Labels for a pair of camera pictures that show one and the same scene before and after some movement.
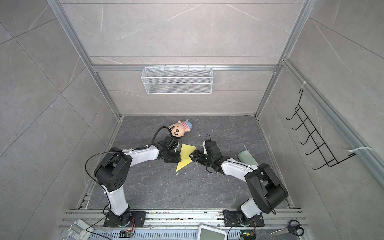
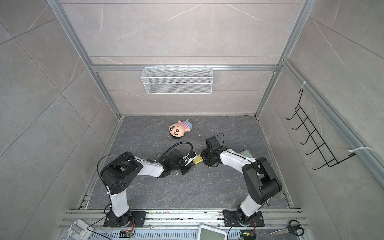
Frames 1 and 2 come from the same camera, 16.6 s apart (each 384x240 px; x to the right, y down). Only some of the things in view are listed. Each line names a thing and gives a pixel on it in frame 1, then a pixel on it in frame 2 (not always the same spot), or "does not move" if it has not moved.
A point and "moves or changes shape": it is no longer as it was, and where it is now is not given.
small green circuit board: [248, 234] does not move
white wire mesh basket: [177, 80] does not move
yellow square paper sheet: [185, 151] moves or changes shape
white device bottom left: [79, 230] does not move
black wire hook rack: [319, 144] does not move
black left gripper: [178, 159] to [187, 169]
